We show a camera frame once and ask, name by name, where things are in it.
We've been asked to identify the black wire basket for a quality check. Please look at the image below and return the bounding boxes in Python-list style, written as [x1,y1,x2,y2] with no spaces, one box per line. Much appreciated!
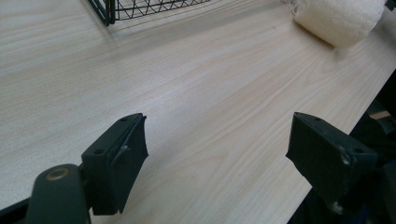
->
[87,0,211,27]

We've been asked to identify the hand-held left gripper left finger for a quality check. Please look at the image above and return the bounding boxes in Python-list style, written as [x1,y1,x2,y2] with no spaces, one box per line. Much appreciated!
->
[80,112,149,217]

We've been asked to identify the rolled white towel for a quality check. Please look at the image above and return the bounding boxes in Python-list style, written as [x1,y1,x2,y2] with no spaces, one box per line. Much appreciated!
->
[281,0,387,49]

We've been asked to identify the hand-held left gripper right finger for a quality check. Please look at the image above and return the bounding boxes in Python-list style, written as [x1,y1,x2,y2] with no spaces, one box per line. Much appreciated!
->
[285,111,379,215]

